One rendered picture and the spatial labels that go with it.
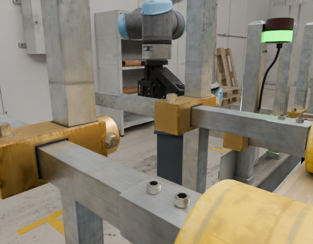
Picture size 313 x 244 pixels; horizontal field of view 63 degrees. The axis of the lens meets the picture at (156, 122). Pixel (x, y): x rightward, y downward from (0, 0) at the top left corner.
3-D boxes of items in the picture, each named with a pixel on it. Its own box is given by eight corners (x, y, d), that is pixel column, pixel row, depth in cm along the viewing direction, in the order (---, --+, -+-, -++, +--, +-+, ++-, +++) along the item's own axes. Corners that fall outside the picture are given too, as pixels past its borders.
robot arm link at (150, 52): (177, 44, 79) (156, 43, 72) (177, 61, 80) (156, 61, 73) (156, 45, 85) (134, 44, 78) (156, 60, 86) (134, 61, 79)
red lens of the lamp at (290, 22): (260, 30, 59) (260, 19, 58) (269, 31, 63) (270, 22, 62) (288, 28, 55) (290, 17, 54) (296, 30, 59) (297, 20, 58)
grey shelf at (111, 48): (100, 130, 365) (94, 13, 326) (144, 119, 431) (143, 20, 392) (122, 137, 337) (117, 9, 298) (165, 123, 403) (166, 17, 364)
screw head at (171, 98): (162, 101, 42) (162, 94, 41) (171, 99, 43) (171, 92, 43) (172, 102, 40) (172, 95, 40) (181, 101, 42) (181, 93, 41)
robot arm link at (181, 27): (158, 13, 94) (143, 7, 83) (188, 11, 89) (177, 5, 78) (157, 40, 96) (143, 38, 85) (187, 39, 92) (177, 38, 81)
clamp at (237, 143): (222, 147, 64) (223, 128, 63) (245, 135, 74) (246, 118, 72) (244, 153, 60) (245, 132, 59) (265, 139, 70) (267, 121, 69)
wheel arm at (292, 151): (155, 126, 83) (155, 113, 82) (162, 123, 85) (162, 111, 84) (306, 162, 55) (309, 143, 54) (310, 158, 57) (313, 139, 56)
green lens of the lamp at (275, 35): (259, 41, 59) (260, 31, 59) (268, 42, 63) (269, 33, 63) (287, 40, 55) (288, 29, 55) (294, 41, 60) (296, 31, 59)
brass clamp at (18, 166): (-18, 181, 26) (-27, 133, 25) (95, 146, 36) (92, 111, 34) (4, 204, 22) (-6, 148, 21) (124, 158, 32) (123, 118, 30)
